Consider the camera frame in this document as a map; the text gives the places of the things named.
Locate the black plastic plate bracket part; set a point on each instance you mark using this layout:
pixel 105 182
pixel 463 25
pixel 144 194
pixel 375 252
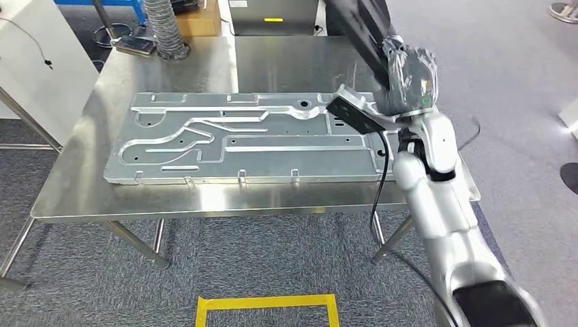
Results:
pixel 361 27

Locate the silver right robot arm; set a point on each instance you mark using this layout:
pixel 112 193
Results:
pixel 442 212

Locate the stainless steel workbench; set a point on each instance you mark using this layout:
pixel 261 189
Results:
pixel 180 198

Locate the stamped grey metal panel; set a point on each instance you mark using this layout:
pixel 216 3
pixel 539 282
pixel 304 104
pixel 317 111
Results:
pixel 280 158

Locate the grey machine box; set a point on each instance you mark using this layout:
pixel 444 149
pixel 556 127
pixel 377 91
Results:
pixel 271 13

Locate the cardboard box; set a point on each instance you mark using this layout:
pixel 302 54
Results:
pixel 198 22

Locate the dark flat tablet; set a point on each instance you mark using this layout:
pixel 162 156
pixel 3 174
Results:
pixel 135 45

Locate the black round base stand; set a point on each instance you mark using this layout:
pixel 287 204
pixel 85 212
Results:
pixel 101 22

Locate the white cabinet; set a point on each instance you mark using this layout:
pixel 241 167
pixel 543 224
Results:
pixel 40 81

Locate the black round disc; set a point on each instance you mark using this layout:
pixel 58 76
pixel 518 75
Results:
pixel 571 178

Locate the white box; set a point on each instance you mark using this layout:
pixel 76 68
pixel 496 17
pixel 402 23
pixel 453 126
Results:
pixel 571 119

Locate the grey round base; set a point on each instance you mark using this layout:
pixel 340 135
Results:
pixel 564 12

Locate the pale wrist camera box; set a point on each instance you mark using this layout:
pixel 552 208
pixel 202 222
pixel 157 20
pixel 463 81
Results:
pixel 354 115

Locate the blue metal frame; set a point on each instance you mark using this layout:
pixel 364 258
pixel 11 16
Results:
pixel 113 2

